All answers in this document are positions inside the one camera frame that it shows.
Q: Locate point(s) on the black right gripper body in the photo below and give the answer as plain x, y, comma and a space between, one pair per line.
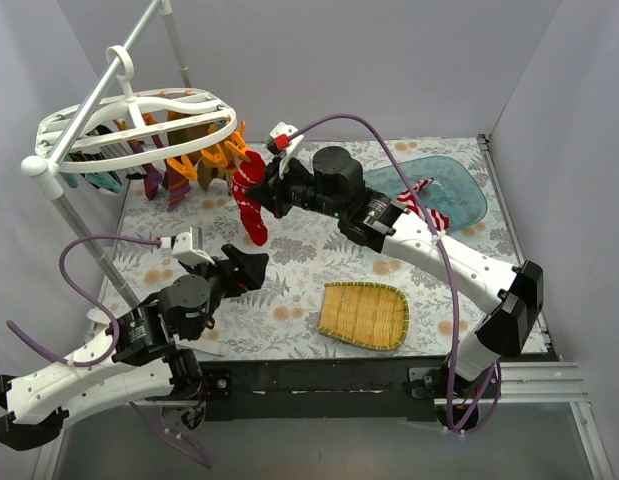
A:
278, 186

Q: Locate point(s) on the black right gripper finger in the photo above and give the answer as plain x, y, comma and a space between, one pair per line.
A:
272, 179
271, 196

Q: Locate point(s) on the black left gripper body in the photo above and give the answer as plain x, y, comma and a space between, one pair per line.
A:
230, 275

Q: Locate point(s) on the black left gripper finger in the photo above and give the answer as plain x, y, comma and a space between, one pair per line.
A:
252, 270
238, 264

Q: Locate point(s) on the red white patterned sock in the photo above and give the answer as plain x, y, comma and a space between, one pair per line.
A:
250, 173

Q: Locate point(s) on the mustard yellow sock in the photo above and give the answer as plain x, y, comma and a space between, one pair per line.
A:
219, 161

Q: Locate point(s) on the white round clip hanger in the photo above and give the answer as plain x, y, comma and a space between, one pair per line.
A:
145, 114

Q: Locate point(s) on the red white striped sock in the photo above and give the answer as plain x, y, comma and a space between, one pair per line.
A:
440, 220

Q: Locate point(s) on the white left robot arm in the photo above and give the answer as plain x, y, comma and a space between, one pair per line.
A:
134, 358

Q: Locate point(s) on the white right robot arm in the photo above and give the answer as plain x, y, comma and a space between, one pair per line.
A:
511, 297

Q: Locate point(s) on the floral patterned table mat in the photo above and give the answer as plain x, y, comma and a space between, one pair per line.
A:
306, 252

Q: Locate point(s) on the purple striped sock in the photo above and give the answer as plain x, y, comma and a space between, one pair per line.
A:
177, 185

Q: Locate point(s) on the woven bamboo tray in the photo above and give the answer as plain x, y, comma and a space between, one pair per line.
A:
368, 315

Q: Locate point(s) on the blue transparent plastic basin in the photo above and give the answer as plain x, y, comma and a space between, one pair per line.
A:
455, 192

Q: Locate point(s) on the white drying rack stand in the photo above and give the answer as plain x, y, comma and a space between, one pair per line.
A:
57, 131

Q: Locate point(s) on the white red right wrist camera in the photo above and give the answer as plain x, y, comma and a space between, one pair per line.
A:
284, 142

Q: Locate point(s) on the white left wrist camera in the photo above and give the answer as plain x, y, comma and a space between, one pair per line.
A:
187, 247

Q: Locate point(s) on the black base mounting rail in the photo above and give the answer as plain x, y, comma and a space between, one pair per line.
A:
374, 387

